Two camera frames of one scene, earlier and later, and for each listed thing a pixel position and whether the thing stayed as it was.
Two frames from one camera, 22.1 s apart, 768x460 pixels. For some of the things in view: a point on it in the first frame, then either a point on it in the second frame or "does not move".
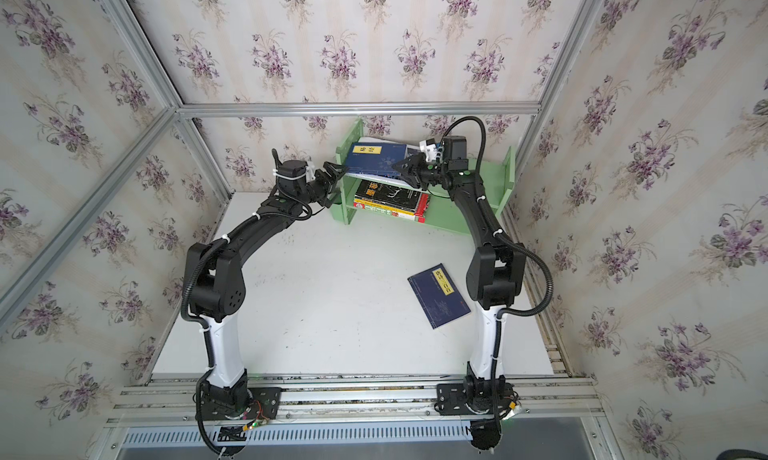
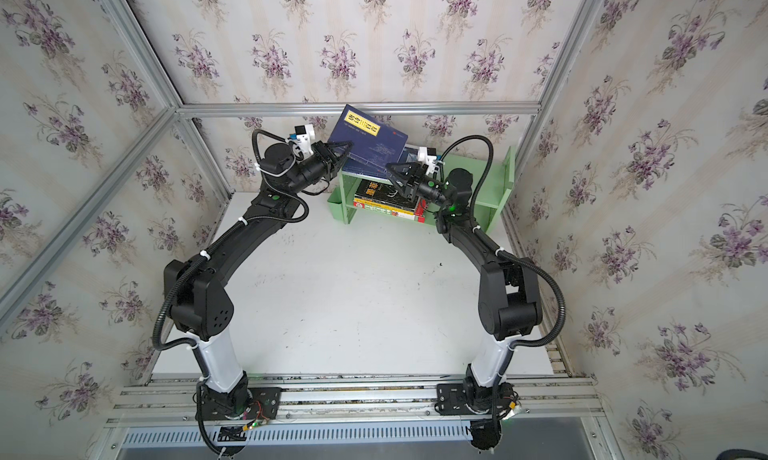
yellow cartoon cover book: x=383 y=206 does not move
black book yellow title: x=395 y=194 does not move
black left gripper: x=321 y=180 to x=324 y=160
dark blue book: x=438 y=296 to x=372 y=140
